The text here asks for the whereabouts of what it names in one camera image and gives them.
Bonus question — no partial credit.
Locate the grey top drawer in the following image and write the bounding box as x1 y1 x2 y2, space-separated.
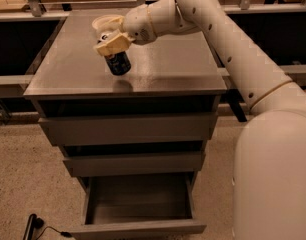
39 113 217 146

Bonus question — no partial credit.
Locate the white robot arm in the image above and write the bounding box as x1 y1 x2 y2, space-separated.
92 0 306 240

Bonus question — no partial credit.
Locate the black device on floor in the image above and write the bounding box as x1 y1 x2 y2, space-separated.
22 213 44 240

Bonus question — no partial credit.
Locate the grey drawer cabinet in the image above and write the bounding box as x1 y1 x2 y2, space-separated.
23 7 228 240

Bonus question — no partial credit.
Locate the grey middle drawer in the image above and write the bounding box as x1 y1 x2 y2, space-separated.
64 151 204 177

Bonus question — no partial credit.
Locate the metal shelf frame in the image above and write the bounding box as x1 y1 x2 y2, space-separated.
0 0 306 125

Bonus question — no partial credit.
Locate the grey open bottom drawer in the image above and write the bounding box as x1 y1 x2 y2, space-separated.
70 173 206 240

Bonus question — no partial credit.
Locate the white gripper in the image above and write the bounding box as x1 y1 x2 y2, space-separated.
93 4 157 56

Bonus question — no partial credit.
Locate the blue pepsi can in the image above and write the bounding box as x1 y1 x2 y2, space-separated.
103 50 131 76

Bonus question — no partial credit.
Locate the white paper bowl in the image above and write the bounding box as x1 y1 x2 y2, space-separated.
92 15 121 31

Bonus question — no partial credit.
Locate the black cable with plug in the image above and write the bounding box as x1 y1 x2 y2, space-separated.
34 225 73 240

